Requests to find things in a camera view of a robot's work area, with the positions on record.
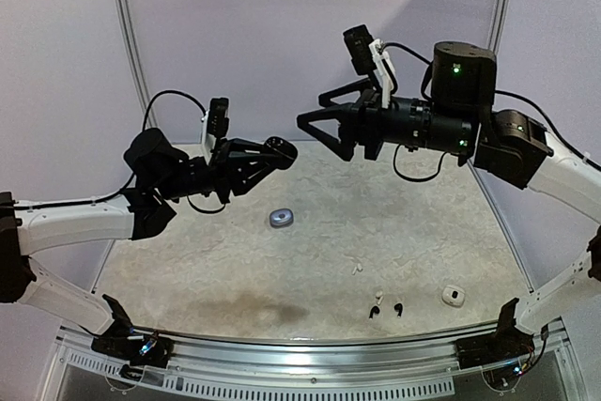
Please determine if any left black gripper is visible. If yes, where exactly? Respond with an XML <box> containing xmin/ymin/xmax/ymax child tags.
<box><xmin>156</xmin><ymin>137</ymin><xmax>282</xmax><ymax>203</ymax></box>

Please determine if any black earbud charging case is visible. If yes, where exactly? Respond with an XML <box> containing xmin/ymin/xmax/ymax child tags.
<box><xmin>264</xmin><ymin>136</ymin><xmax>299</xmax><ymax>170</ymax></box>

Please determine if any purple earbud charging case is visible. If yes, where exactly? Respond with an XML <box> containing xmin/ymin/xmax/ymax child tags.
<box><xmin>269</xmin><ymin>208</ymin><xmax>294</xmax><ymax>228</ymax></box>

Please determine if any black stem earbud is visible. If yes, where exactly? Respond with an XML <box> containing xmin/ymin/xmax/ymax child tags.
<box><xmin>369</xmin><ymin>305</ymin><xmax>380</xmax><ymax>319</ymax></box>
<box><xmin>393</xmin><ymin>302</ymin><xmax>404</xmax><ymax>318</ymax></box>

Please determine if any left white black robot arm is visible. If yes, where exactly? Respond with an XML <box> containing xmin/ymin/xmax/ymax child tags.
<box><xmin>1</xmin><ymin>128</ymin><xmax>298</xmax><ymax>368</ymax></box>

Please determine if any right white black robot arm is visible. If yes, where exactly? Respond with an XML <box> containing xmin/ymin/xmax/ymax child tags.
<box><xmin>297</xmin><ymin>38</ymin><xmax>600</xmax><ymax>377</ymax></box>

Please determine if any white earbud charging case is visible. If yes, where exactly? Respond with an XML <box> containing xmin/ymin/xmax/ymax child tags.
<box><xmin>441</xmin><ymin>285</ymin><xmax>466</xmax><ymax>308</ymax></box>

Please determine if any white stem earbud far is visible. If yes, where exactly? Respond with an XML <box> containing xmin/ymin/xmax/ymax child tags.
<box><xmin>351</xmin><ymin>264</ymin><xmax>363</xmax><ymax>275</ymax></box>

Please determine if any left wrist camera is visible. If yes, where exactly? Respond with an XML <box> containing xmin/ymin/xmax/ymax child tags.
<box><xmin>201</xmin><ymin>98</ymin><xmax>229</xmax><ymax>161</ymax></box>

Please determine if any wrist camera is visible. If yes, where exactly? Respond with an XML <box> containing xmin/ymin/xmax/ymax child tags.
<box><xmin>201</xmin><ymin>98</ymin><xmax>229</xmax><ymax>161</ymax></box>
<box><xmin>342</xmin><ymin>24</ymin><xmax>398</xmax><ymax>109</ymax></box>

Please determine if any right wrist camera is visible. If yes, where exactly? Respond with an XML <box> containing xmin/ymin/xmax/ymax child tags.
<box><xmin>342</xmin><ymin>24</ymin><xmax>398</xmax><ymax>109</ymax></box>

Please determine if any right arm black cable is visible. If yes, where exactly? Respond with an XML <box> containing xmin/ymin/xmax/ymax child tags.
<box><xmin>382</xmin><ymin>41</ymin><xmax>593</xmax><ymax>184</ymax></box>

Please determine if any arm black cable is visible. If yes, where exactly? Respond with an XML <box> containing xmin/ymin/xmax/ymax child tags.
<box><xmin>13</xmin><ymin>88</ymin><xmax>226</xmax><ymax>214</ymax></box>
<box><xmin>382</xmin><ymin>41</ymin><xmax>593</xmax><ymax>184</ymax></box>

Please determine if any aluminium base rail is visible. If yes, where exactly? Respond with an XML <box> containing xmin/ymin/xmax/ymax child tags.
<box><xmin>54</xmin><ymin>312</ymin><xmax>572</xmax><ymax>397</ymax></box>

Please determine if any left aluminium frame post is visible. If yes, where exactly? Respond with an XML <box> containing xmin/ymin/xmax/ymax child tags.
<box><xmin>115</xmin><ymin>0</ymin><xmax>150</xmax><ymax>111</ymax></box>

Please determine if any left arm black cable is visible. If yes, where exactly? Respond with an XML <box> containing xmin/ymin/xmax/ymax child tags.
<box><xmin>13</xmin><ymin>88</ymin><xmax>226</xmax><ymax>214</ymax></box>

